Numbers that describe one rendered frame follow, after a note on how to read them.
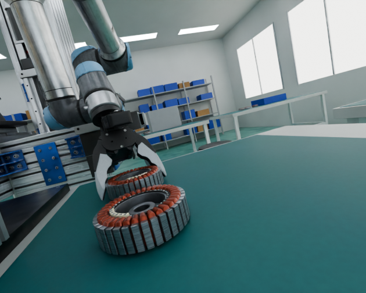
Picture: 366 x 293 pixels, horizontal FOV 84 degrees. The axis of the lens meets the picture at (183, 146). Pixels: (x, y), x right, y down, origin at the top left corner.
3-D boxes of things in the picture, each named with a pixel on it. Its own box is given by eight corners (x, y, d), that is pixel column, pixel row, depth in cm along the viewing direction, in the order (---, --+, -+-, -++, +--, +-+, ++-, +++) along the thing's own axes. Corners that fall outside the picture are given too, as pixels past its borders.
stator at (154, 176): (106, 194, 44) (101, 178, 44) (153, 177, 49) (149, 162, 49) (115, 208, 34) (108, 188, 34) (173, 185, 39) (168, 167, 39)
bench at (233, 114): (217, 154, 411) (209, 117, 401) (293, 131, 456) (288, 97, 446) (241, 160, 325) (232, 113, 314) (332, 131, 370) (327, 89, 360)
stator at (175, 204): (154, 201, 33) (149, 179, 33) (208, 213, 25) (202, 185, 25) (86, 240, 26) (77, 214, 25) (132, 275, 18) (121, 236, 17)
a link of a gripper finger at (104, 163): (104, 206, 43) (115, 166, 48) (103, 198, 38) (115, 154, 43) (88, 203, 42) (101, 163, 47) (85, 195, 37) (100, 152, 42)
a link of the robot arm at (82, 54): (83, 85, 100) (75, 56, 98) (111, 78, 100) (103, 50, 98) (72, 80, 88) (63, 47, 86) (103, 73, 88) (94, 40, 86)
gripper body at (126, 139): (136, 161, 52) (121, 122, 56) (140, 144, 45) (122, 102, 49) (106, 170, 48) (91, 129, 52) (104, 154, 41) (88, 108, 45)
